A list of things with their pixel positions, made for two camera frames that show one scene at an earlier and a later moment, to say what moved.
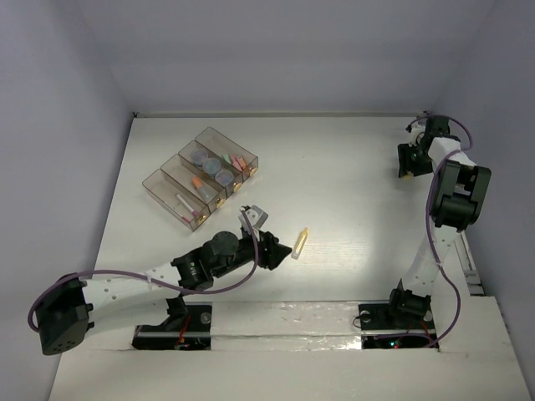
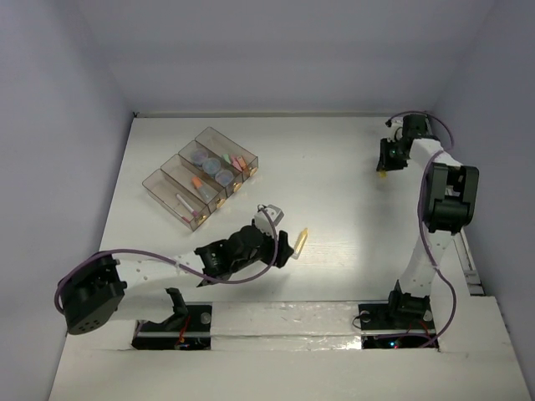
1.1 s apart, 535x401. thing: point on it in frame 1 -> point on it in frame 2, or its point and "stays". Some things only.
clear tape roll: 199,156 stays
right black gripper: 407,165 -> 385,163
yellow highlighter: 299,243 stays
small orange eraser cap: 196,182 stays
